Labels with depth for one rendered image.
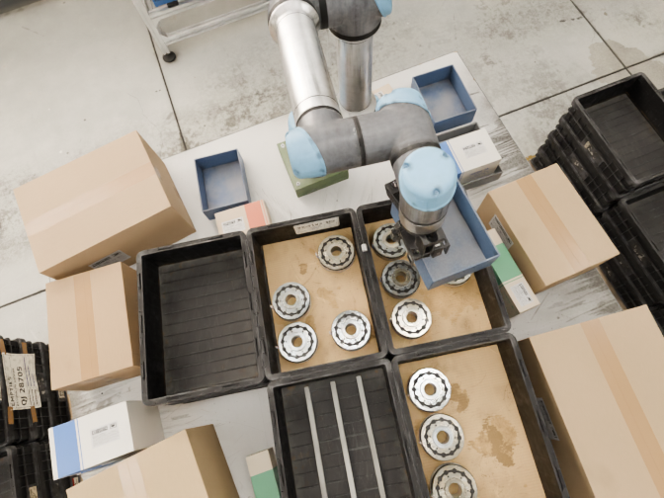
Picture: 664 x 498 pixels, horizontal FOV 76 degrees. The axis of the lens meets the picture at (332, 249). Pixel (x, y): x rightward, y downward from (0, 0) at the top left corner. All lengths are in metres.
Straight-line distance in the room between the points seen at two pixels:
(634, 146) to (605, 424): 1.17
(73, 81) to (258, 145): 1.80
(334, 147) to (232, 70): 2.18
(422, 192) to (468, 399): 0.71
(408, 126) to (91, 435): 1.04
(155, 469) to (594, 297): 1.26
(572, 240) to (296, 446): 0.90
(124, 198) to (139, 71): 1.69
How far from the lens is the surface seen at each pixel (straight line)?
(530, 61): 2.82
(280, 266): 1.21
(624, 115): 2.09
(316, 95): 0.68
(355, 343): 1.12
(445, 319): 1.17
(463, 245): 0.98
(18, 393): 1.99
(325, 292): 1.17
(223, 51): 2.88
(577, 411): 1.17
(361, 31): 0.97
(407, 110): 0.65
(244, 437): 1.31
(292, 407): 1.15
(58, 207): 1.47
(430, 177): 0.57
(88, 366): 1.32
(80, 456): 1.29
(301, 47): 0.78
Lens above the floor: 1.97
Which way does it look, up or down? 71 degrees down
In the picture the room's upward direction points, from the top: 12 degrees counter-clockwise
